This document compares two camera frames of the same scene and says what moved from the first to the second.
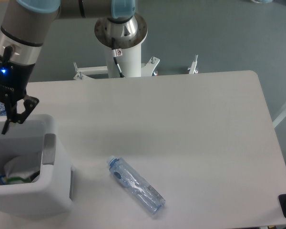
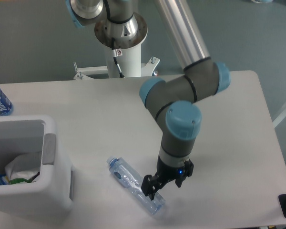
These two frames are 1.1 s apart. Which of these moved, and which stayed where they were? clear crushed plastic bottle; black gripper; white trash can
Moved: black gripper
Stayed: clear crushed plastic bottle; white trash can
